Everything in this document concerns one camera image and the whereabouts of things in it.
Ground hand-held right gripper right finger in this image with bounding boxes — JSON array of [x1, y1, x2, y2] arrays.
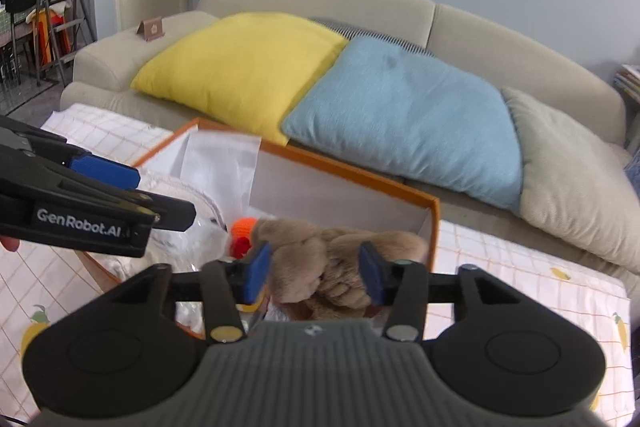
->
[[358, 240, 523, 342]]

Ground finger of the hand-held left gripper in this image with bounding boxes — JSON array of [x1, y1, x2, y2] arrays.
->
[[0, 146, 197, 233], [0, 114, 141, 191]]

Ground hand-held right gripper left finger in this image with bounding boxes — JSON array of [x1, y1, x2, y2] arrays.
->
[[112, 241, 274, 343]]

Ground clear plastic bag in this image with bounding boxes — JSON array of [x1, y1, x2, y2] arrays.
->
[[135, 172, 236, 278]]

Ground brown plush toy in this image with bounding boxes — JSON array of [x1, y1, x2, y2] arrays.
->
[[250, 218, 431, 320]]

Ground orange cardboard box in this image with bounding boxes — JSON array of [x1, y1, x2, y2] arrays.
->
[[80, 117, 442, 343]]

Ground orange knitted toy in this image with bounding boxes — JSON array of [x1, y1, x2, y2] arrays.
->
[[229, 217, 258, 258]]

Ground orange red object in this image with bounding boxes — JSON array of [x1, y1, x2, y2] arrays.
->
[[32, 9, 66, 62]]

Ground small brown card stand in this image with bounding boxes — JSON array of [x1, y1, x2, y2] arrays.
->
[[136, 18, 166, 42]]

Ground light blue pillow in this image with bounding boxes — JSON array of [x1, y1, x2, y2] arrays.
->
[[281, 36, 525, 214]]

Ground yellow pillow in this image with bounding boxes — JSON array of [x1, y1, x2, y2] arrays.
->
[[131, 12, 350, 146]]

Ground grey beige pillow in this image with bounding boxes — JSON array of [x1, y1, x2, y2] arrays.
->
[[501, 87, 640, 275]]

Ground grey striped cushion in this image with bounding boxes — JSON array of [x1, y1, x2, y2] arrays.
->
[[306, 17, 435, 58]]

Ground beige fabric sofa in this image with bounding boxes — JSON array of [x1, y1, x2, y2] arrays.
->
[[60, 0, 640, 303]]

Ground stack of books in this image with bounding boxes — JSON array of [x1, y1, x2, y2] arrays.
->
[[612, 64, 640, 100]]

